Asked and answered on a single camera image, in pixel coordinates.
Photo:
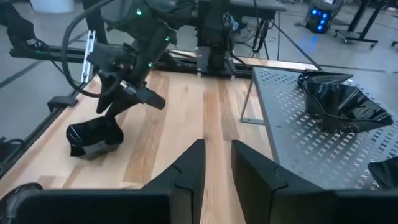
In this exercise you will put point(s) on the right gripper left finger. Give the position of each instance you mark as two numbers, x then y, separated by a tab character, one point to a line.
189	186

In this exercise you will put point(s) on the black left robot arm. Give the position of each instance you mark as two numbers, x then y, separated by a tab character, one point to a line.
214	40

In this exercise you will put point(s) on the silver aluminium extrusion bracket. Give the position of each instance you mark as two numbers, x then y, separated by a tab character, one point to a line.
88	56

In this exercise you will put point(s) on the black computer tower with lights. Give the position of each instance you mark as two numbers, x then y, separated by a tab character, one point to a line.
318	20

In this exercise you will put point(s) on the black square mini plate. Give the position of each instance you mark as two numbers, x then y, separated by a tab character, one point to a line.
18	187
93	137
342	105

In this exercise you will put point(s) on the grey perforated metal shelf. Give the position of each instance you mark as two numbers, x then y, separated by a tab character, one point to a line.
311	149

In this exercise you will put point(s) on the black leaf-shaped mini plate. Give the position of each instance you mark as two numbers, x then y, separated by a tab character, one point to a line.
385	174

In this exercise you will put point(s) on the black rolling standing desk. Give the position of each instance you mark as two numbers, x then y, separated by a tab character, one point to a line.
357	34

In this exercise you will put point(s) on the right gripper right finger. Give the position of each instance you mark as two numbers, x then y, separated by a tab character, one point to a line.
255	186

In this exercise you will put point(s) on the black teardrop mini plate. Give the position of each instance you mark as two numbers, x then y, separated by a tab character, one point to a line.
323	77

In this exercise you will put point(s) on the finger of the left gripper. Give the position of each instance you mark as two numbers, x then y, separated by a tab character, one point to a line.
106	93
121	105

